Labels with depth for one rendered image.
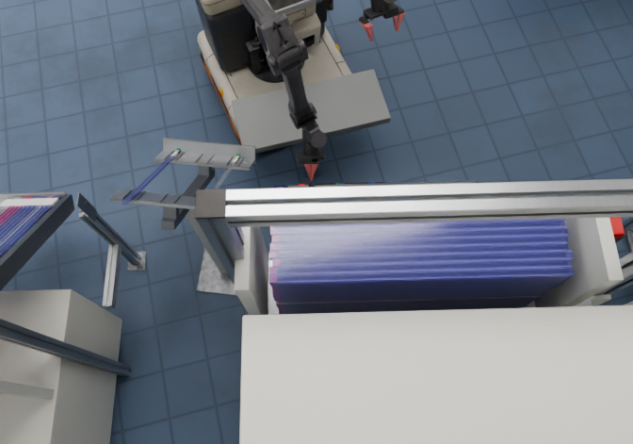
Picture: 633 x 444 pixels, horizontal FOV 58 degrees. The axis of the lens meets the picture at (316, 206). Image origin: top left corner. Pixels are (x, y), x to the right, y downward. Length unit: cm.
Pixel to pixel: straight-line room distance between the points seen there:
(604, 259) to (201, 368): 197
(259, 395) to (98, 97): 259
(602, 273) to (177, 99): 251
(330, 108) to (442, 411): 164
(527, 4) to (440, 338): 291
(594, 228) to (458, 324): 29
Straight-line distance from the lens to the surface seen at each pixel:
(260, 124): 231
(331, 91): 237
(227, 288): 269
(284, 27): 158
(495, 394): 91
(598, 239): 103
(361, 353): 88
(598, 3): 378
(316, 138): 190
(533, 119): 319
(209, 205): 76
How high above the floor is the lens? 259
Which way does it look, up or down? 68 degrees down
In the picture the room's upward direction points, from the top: 1 degrees counter-clockwise
